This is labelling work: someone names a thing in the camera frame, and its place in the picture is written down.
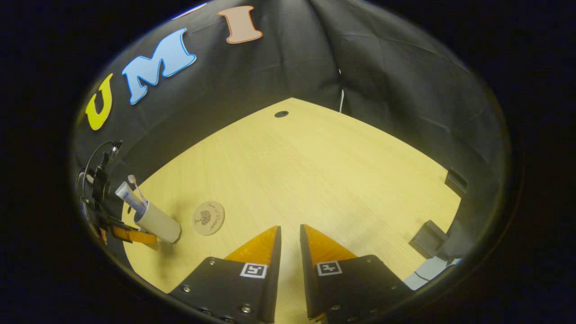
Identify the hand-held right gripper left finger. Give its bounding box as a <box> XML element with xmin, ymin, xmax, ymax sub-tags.
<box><xmin>169</xmin><ymin>225</ymin><xmax>282</xmax><ymax>324</ymax></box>

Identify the black table clamp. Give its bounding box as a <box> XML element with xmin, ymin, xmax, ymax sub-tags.
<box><xmin>409</xmin><ymin>220</ymin><xmax>448</xmax><ymax>259</ymax></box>
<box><xmin>445</xmin><ymin>169</ymin><xmax>468</xmax><ymax>194</ymax></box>

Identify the white cup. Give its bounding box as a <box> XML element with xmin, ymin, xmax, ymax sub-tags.
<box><xmin>134</xmin><ymin>201</ymin><xmax>182</xmax><ymax>244</ymax></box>

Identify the white toothbrush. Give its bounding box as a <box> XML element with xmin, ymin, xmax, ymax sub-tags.
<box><xmin>128</xmin><ymin>175</ymin><xmax>147</xmax><ymax>205</ymax></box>

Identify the round cork coaster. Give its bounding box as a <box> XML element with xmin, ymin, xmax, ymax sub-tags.
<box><xmin>193</xmin><ymin>201</ymin><xmax>225</xmax><ymax>236</ymax></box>

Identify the white toothpaste tube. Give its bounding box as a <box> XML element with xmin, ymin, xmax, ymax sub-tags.
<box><xmin>115</xmin><ymin>181</ymin><xmax>148</xmax><ymax>216</ymax></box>

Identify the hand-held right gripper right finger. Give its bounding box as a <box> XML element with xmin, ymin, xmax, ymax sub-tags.
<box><xmin>300</xmin><ymin>224</ymin><xmax>414</xmax><ymax>322</ymax></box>

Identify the wooden desktop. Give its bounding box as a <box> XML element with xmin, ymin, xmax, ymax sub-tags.
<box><xmin>121</xmin><ymin>97</ymin><xmax>462</xmax><ymax>324</ymax></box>

